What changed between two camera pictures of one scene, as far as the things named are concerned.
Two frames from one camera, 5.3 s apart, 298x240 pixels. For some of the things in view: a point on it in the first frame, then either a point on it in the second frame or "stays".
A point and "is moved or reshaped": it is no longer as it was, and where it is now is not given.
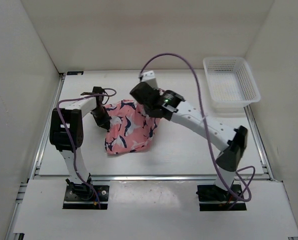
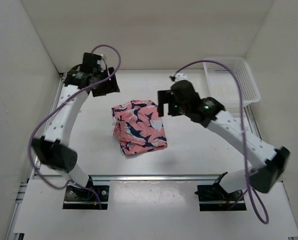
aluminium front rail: (153, 178) stays
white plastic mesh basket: (231, 83) stays
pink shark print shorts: (130, 130) is moved or reshaped
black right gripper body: (147, 110) → (176, 109)
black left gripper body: (101, 116) → (101, 76)
